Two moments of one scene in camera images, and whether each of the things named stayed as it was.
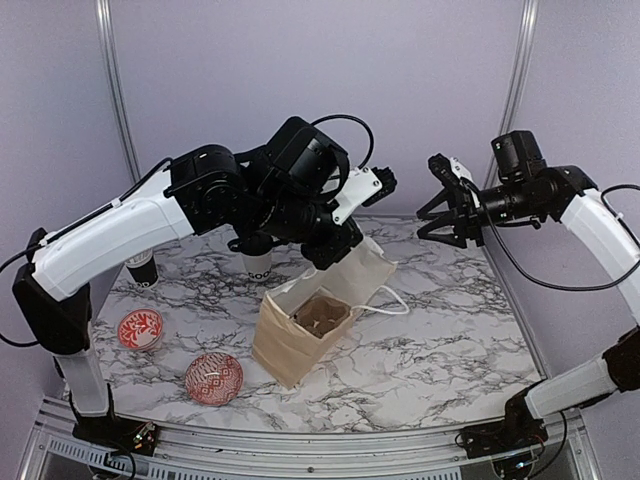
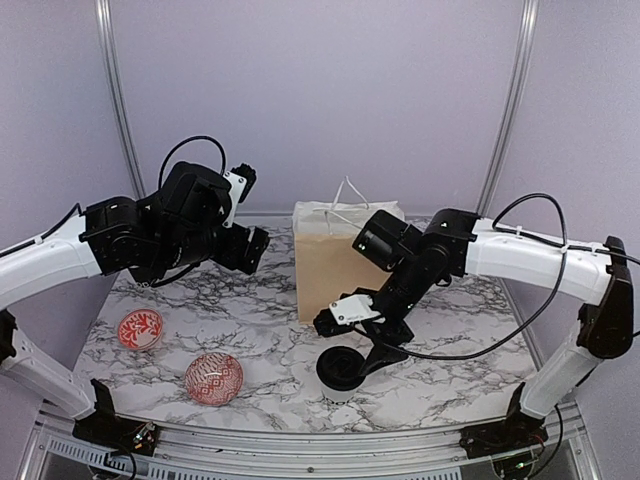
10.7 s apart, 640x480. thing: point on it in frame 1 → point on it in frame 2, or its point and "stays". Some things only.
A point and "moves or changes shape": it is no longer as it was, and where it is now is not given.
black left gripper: x=329 y=252 → x=234 y=254
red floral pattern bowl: x=140 y=329 stays
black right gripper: x=440 y=219 → x=383 y=355
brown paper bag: x=297 y=320 moves or changes shape
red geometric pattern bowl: x=214 y=378 stays
